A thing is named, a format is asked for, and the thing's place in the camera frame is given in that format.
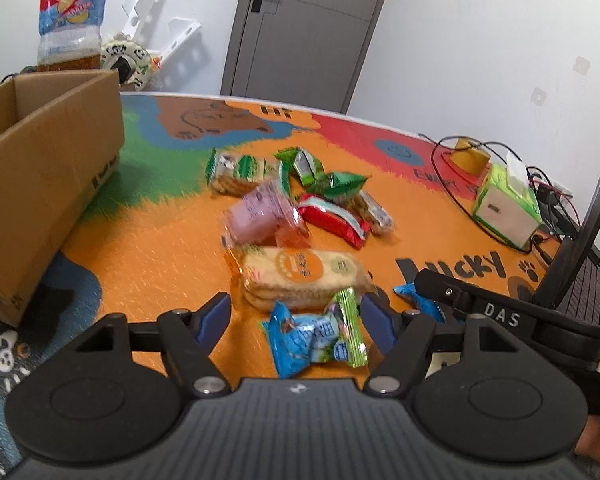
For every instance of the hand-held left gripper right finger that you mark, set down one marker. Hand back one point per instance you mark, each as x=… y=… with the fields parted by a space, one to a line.
x=376 y=316

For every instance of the black laptop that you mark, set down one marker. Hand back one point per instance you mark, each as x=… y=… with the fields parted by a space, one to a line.
x=590 y=240

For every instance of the clear nut bar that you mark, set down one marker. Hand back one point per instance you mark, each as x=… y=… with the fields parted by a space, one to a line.
x=377 y=212

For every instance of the red snack packet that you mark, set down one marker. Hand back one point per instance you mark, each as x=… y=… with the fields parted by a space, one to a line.
x=335 y=220

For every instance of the pink jelly cup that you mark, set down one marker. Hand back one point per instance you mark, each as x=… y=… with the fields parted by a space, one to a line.
x=260 y=212

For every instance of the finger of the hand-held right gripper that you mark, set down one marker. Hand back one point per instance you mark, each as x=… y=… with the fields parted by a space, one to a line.
x=445 y=291

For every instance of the white perforated rack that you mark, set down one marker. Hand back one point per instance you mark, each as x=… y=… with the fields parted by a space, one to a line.
x=152 y=15

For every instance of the small blue snack packet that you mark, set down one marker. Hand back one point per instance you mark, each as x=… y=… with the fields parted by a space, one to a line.
x=422 y=302

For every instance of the orange label rice cracker packet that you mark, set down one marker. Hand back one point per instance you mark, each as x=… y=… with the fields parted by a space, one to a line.
x=300 y=272

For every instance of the large blue candy packet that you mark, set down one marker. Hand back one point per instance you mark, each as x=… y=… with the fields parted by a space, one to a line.
x=300 y=342

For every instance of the yellow tape roll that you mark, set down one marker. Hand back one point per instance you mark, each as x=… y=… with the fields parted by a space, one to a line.
x=467 y=157

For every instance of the white wall socket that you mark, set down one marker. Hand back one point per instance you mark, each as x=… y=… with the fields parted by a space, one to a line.
x=538 y=95
x=581 y=64

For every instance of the green tissue box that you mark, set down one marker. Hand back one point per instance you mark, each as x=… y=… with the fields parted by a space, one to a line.
x=505 y=205

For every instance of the green white cracker packet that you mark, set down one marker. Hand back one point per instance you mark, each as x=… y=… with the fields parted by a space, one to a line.
x=237 y=172

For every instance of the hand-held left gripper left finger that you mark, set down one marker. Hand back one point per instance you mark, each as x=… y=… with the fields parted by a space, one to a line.
x=216 y=311

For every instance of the brown cardboard box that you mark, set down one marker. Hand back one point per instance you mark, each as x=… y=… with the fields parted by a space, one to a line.
x=40 y=170

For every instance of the green striped snack packet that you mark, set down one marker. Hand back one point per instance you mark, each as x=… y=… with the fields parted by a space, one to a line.
x=352 y=327

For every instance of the colourful printed table mat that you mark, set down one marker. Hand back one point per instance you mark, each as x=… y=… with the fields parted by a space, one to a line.
x=170 y=250

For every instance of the grey door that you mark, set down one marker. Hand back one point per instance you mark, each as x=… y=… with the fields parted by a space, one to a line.
x=305 y=30

